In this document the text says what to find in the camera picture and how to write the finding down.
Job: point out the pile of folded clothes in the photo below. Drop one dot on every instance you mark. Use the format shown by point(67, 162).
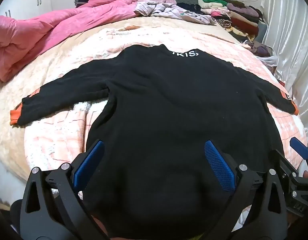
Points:
point(233, 12)

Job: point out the white wardrobe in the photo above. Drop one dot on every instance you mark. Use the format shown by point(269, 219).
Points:
point(24, 2)

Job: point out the grey-blue cushion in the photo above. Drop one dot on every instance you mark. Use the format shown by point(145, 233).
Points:
point(262, 30)

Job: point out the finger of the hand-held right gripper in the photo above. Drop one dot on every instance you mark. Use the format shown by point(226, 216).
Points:
point(299, 147)
point(281, 161)

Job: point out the black sweater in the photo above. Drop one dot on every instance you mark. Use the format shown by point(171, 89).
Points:
point(156, 105)

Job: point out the dark navy garment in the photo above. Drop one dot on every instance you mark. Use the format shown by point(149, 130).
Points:
point(190, 7)

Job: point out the person's right hand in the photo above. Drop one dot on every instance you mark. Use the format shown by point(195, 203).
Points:
point(306, 174)

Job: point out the red cloth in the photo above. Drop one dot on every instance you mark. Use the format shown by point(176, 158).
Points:
point(281, 83)

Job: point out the peach and white blanket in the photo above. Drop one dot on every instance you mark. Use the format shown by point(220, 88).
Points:
point(59, 140)

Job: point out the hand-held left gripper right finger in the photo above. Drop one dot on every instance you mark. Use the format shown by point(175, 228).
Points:
point(218, 165)

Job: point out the lilac patterned garment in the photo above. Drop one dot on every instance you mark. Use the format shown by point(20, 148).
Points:
point(169, 11)

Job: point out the pink quilt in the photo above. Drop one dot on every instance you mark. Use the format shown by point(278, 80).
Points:
point(44, 30)

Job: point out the white curtain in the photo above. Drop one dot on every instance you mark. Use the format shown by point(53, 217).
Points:
point(288, 42)

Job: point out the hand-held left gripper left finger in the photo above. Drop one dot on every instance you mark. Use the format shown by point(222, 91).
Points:
point(90, 160)

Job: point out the white plastic bag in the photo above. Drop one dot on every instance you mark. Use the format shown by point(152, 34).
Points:
point(267, 57)

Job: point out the beige bed sheet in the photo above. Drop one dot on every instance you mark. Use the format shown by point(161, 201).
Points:
point(14, 97)

